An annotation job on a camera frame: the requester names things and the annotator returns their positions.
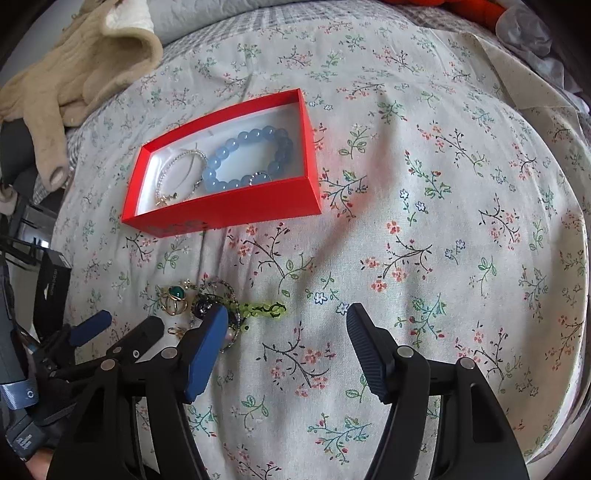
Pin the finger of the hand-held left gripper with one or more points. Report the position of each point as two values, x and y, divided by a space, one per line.
90 327
138 337

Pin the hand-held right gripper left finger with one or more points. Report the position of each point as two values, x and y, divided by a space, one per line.
205 355

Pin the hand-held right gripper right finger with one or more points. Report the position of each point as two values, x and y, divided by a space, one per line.
367 353

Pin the red jewelry box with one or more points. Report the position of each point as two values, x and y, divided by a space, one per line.
221 213

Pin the dark metal rack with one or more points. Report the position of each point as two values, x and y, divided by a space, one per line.
25 221

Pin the floral bedsheet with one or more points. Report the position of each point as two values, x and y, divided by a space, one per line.
415 207

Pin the beige knitted sweater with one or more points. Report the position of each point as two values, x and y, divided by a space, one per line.
78 78

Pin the white cloth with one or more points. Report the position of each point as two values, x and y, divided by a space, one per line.
127 16

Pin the grey pillow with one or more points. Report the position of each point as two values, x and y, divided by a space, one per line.
212 16

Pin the translucent plastic bag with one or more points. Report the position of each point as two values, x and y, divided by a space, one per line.
535 41

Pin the orange cloth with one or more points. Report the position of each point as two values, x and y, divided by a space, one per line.
466 8

